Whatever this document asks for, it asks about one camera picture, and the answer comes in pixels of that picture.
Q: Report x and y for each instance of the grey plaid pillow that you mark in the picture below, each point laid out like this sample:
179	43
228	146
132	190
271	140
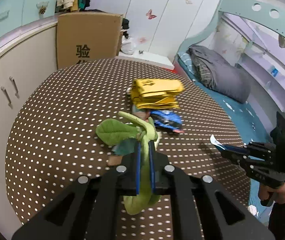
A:
205	73

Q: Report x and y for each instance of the low white cabinet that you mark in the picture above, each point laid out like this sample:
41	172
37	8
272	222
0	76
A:
10	62

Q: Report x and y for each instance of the large cardboard box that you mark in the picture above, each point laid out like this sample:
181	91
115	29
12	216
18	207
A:
87	37

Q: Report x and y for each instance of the black bag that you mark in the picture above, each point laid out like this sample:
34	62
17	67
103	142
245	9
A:
125	27

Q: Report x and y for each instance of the white plastic bag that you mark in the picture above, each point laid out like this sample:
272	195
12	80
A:
128	46

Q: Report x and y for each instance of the white board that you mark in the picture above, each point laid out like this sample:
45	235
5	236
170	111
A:
155	58

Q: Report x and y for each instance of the grey blanket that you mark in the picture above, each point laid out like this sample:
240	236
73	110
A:
222	77

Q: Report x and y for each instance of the blue checked pillow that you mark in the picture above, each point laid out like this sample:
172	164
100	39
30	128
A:
185	62

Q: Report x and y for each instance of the white wardrobe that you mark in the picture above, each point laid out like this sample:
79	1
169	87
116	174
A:
162	30

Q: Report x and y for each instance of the dark blue wrapper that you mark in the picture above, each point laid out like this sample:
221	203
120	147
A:
166	120

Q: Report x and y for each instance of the pine cone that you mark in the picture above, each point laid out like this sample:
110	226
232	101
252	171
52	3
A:
43	9

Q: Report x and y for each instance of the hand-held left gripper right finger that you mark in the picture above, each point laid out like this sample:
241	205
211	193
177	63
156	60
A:
152	165

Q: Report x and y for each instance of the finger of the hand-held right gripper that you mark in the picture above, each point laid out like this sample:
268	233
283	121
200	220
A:
240	160
235	149

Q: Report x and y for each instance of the yellow garment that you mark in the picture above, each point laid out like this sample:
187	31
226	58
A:
75	5

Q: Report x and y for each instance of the yellow packet stack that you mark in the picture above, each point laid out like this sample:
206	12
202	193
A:
155	92

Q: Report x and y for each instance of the person's right hand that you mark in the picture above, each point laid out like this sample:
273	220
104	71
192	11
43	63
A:
282	195

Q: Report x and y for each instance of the lavender wall shelf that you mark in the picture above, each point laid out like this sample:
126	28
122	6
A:
267	80

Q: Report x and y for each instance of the white paper scrap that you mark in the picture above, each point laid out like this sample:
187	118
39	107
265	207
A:
215	141

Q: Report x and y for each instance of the pale wrapper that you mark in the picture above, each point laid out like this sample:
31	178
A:
141	111

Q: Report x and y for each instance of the red bench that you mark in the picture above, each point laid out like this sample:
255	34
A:
170	68

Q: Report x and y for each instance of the faint pink butterfly sticker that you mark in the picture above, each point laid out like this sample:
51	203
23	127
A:
142	39

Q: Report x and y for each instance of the green leaf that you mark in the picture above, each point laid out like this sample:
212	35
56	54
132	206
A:
115	131

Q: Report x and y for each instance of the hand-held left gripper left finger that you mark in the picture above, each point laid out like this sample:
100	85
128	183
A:
137	165

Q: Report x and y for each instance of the teal candy-print bed sheet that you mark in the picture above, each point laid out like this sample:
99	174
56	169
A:
242	120

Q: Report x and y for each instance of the small blue box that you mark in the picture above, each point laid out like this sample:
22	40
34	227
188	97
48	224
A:
274	71

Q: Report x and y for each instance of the teal bunk bed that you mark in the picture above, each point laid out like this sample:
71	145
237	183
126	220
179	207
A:
245	7

